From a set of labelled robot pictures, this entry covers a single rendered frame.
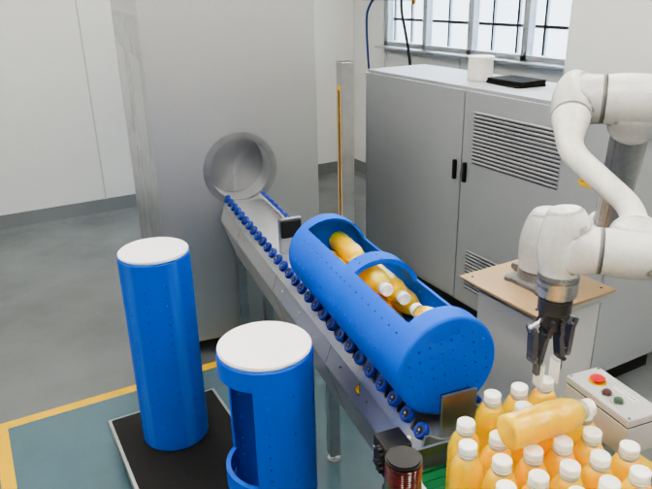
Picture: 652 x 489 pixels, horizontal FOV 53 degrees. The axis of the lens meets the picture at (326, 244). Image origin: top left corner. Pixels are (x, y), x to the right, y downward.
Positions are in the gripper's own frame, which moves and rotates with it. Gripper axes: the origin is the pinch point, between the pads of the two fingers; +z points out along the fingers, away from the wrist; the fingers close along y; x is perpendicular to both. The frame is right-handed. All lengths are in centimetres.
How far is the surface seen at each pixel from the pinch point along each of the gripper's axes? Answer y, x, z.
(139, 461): 92, -131, 99
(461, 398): 15.7, -11.2, 10.2
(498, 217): -122, -187, 39
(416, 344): 25.7, -17.1, -4.3
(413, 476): 52, 29, -10
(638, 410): -12.8, 16.2, 3.7
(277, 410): 55, -43, 24
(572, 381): -7.9, 0.7, 4.3
